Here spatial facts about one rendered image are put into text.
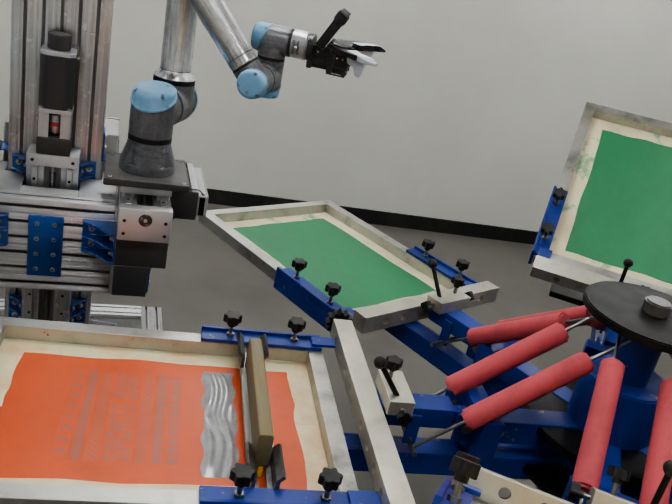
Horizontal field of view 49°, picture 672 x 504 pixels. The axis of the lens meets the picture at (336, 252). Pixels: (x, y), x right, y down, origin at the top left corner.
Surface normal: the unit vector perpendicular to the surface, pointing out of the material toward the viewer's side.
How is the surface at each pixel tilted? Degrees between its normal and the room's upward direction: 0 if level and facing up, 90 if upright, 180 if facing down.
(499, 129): 90
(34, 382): 0
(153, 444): 0
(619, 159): 32
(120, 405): 0
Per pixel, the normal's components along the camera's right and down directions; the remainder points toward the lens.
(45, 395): 0.19, -0.90
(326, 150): 0.15, 0.42
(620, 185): -0.02, -0.60
